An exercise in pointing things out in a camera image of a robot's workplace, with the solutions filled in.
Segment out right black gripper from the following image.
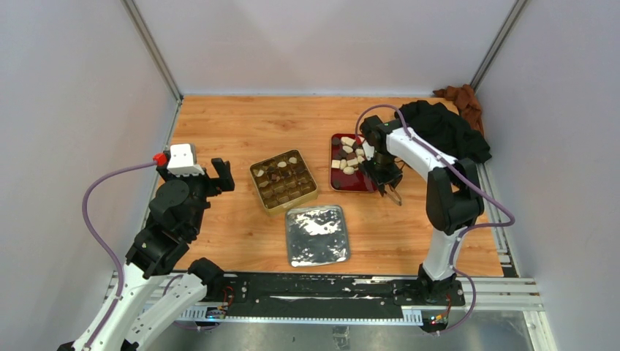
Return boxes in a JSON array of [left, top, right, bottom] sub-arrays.
[[363, 151, 404, 196]]

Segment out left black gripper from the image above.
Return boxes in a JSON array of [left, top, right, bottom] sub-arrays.
[[159, 156, 234, 235]]

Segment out metal tongs black tips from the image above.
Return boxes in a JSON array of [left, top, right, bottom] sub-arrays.
[[385, 187, 402, 206]]

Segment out red chocolate tray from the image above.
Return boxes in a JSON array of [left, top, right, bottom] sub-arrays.
[[329, 133, 377, 192]]

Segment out gold chocolate tin box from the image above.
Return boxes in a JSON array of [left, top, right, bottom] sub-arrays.
[[249, 149, 319, 216]]

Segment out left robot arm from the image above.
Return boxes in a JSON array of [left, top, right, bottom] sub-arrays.
[[59, 151, 235, 350]]

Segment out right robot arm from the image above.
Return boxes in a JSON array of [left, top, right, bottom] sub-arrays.
[[360, 116, 484, 306]]

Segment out black cloth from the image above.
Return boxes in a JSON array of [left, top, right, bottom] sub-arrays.
[[399, 101, 491, 164]]

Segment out silver tin lid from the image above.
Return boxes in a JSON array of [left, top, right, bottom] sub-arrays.
[[285, 205, 351, 268]]

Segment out brown cloth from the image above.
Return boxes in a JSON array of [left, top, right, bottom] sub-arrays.
[[433, 84, 485, 135]]

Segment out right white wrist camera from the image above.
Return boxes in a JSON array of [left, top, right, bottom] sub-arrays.
[[360, 115, 387, 160]]

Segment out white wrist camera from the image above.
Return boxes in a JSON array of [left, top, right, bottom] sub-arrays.
[[360, 115, 387, 160], [152, 143, 205, 176]]

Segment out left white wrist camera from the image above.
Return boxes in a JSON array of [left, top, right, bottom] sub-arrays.
[[152, 143, 205, 176]]

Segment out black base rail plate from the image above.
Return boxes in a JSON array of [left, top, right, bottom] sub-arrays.
[[201, 272, 465, 324]]

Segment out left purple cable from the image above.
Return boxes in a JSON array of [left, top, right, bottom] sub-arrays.
[[80, 159, 168, 351]]

